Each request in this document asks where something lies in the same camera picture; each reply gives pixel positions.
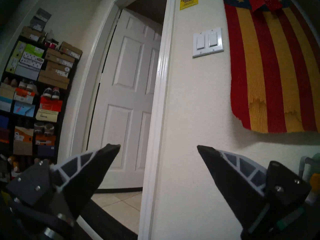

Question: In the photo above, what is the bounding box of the brown cardboard shoe box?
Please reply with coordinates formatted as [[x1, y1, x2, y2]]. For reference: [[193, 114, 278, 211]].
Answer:
[[45, 48, 75, 67], [20, 26, 43, 41], [37, 70, 70, 90], [46, 61, 73, 77], [60, 41, 83, 60]]

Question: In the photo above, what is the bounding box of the orange labelled shoe box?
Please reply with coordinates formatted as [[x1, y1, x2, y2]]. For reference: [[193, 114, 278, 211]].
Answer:
[[35, 134, 56, 146]]

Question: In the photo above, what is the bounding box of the light blue shoe box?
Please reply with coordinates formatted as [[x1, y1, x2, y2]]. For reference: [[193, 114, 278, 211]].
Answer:
[[13, 101, 36, 117]]

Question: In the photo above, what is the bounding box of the red shoe box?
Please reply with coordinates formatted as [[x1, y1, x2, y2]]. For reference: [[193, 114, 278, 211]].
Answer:
[[39, 96, 63, 112]]

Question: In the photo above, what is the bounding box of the white panel door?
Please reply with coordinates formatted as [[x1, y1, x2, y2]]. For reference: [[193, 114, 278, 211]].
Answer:
[[87, 8, 163, 190]]

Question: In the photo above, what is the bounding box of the pale yellow green shoe box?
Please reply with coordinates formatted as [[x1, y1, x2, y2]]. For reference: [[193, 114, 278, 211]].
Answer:
[[5, 41, 27, 73]]

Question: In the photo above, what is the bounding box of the cream shoe box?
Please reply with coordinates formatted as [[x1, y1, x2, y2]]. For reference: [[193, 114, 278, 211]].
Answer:
[[36, 109, 59, 122]]

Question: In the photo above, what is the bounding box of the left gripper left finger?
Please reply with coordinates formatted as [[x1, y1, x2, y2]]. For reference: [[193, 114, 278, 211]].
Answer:
[[6, 144, 121, 222]]

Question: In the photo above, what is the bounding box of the tan shoe box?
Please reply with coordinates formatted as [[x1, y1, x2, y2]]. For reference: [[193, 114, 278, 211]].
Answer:
[[13, 142, 33, 156], [0, 83, 15, 100]]

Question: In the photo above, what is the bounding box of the white double light switch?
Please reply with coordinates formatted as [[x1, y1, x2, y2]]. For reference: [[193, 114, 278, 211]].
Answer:
[[192, 27, 224, 59]]

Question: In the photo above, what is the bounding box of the red yellow striped wall rug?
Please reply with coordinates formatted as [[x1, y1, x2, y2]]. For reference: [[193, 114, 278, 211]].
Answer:
[[222, 0, 320, 134]]

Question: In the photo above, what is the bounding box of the orange folded cloth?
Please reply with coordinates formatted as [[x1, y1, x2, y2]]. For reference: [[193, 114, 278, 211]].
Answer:
[[310, 174, 320, 192]]

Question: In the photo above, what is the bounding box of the white dotted shoe box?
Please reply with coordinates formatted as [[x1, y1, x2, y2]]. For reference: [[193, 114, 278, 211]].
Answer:
[[19, 51, 44, 69]]

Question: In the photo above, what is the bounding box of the pale blue grey shoe box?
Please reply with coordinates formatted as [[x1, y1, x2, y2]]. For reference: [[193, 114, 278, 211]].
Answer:
[[15, 63, 40, 80]]

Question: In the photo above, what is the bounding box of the black door mat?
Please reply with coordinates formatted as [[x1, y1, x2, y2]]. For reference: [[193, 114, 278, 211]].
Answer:
[[75, 199, 138, 240]]

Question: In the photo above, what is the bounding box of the purple shoe box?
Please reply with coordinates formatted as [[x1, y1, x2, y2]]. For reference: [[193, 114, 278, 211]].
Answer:
[[37, 145, 55, 157]]

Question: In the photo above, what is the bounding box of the white door frame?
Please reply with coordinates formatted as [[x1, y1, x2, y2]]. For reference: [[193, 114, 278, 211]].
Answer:
[[57, 0, 178, 240]]

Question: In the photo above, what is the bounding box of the orange brown shoe box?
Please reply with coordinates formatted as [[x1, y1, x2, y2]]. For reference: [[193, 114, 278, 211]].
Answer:
[[14, 126, 34, 144]]

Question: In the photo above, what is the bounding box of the black shelving unit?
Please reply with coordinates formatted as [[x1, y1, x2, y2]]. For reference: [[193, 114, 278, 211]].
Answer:
[[0, 34, 77, 182]]

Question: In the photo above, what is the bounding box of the yellow warning sticker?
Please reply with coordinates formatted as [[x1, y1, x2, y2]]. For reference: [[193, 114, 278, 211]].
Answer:
[[179, 0, 199, 11]]

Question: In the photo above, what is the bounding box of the dark grey shoe box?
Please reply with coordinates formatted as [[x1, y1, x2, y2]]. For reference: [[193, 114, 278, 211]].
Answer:
[[35, 8, 52, 22]]

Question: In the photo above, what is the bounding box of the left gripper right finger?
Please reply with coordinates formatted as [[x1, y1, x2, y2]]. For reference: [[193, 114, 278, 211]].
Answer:
[[197, 145, 312, 234]]

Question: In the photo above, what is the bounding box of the lime green shoe box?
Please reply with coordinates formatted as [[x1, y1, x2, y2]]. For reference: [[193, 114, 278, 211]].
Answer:
[[24, 43, 45, 58]]

